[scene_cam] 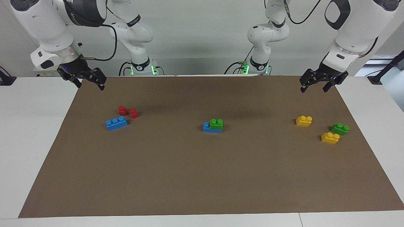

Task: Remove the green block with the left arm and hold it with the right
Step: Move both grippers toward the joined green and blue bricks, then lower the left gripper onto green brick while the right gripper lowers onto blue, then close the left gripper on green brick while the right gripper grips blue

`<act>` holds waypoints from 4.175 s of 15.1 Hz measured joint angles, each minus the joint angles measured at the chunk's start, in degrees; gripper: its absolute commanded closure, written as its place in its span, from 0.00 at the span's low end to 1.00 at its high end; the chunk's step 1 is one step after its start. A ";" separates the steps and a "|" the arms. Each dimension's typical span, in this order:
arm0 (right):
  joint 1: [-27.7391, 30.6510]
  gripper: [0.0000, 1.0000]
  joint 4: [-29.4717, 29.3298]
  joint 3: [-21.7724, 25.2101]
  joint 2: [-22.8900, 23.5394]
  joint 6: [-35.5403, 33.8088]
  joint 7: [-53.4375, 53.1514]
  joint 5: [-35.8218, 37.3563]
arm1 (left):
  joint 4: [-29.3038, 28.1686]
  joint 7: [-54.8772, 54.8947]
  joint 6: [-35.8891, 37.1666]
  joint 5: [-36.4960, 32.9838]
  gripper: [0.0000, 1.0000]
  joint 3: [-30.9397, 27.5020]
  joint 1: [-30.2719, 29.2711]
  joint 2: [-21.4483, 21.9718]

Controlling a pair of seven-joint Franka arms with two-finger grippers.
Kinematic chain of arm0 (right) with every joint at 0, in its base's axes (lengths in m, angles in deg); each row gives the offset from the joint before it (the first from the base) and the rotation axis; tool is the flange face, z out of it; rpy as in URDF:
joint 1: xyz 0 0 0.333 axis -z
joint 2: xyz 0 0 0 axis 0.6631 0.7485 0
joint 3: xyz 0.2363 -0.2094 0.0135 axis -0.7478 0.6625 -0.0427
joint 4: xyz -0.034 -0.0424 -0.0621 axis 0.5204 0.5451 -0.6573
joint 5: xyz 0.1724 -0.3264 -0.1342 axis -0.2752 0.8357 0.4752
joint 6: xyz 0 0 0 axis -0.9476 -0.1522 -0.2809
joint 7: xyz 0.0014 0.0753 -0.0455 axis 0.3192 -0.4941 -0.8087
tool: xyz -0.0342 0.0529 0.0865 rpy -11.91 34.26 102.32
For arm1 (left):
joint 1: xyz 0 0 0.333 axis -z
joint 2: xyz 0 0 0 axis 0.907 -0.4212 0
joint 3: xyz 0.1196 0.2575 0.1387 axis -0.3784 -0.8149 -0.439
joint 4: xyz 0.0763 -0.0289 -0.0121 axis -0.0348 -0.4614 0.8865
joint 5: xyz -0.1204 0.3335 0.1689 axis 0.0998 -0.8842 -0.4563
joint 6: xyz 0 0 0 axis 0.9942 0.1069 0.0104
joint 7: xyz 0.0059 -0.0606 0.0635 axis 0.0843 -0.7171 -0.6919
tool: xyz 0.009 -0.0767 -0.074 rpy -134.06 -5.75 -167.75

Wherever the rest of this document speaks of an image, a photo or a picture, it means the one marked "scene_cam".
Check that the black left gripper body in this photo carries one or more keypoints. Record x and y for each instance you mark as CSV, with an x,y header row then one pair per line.
x,y
322,75

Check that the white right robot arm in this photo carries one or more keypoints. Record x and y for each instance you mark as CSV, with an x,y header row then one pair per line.
x,y
47,25

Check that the green two-stud toy block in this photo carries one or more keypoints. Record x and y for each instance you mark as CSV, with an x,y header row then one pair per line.
x,y
216,124
339,129

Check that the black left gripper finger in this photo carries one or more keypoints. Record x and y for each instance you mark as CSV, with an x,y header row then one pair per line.
x,y
327,86
303,87

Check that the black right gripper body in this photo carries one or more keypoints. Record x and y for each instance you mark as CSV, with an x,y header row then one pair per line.
x,y
80,71

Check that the brown table mat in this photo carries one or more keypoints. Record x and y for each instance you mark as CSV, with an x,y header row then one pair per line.
x,y
202,176

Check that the black clamp mount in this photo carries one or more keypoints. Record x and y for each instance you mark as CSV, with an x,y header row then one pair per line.
x,y
6,80

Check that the red one-stud toy block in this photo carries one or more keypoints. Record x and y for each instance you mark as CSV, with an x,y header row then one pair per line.
x,y
122,110
134,113

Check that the white box with yellow label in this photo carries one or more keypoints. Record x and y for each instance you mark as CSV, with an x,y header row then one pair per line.
x,y
47,73

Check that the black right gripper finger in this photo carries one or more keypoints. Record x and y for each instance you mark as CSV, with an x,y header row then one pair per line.
x,y
77,82
101,86

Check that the blue three-stud toy block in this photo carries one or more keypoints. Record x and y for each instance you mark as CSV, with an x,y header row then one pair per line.
x,y
116,124
210,130

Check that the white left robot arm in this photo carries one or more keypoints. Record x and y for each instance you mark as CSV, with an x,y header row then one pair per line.
x,y
353,28

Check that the black camera stand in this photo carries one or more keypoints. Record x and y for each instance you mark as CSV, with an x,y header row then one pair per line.
x,y
386,66

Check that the yellow two-stud toy block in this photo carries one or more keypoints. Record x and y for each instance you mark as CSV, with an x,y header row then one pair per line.
x,y
303,121
329,138

